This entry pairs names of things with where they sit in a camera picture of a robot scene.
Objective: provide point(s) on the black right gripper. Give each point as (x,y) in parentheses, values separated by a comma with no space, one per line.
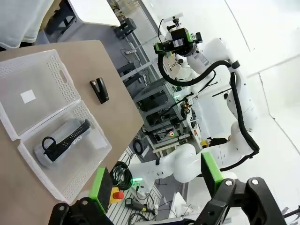
(178,38)

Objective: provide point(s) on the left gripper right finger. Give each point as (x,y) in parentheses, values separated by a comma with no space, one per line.
(234,201)

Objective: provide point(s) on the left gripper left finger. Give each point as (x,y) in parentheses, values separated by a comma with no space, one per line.
(102,187)

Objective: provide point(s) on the grey CAMPUS pencil case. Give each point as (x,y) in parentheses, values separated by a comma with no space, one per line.
(58,143)

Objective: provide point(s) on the black stapler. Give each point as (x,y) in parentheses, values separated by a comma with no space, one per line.
(100,91)

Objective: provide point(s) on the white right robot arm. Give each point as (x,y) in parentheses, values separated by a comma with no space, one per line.
(241,105)

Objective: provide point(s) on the red emergency stop button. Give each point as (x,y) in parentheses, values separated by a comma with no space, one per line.
(118,194)

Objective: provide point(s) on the white perforated plastic basket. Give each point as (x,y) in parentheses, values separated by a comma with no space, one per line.
(35,77)
(93,164)

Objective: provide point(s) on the metal equipment shelf rack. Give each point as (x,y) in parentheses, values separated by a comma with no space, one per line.
(159,110)

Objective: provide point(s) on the white side table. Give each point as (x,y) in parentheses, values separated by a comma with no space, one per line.
(93,11)

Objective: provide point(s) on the person torso white printed T-shirt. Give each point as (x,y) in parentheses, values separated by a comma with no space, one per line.
(18,21)

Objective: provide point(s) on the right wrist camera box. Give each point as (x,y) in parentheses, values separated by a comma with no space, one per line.
(197,37)

